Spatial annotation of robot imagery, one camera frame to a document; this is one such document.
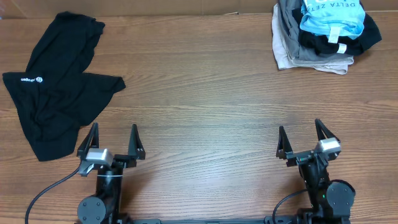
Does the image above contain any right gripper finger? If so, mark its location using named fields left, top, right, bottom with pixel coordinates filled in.
left=315, top=118, right=340, bottom=142
left=276, top=126, right=293, bottom=159

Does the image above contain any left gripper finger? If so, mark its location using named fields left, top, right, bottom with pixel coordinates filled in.
left=128, top=124, right=146, bottom=160
left=76, top=123, right=99, bottom=159

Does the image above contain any black t-shirt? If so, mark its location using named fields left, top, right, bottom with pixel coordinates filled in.
left=2, top=12, right=126, bottom=162

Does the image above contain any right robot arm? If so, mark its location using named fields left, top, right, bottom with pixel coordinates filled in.
left=272, top=119, right=356, bottom=223

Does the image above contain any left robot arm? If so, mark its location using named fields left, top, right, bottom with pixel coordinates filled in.
left=77, top=123, right=146, bottom=224

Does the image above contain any beige folded garment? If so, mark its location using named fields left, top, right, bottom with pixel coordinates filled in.
left=272, top=3, right=349, bottom=75

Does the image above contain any black folded garment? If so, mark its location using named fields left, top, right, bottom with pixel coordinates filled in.
left=292, top=9, right=382, bottom=56

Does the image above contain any grey folded garment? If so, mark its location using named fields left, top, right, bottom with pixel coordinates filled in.
left=278, top=0, right=354, bottom=65

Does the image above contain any light blue folded shirt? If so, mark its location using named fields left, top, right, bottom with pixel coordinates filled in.
left=300, top=0, right=366, bottom=43

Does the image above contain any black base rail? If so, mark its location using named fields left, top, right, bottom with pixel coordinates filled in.
left=74, top=215, right=351, bottom=224

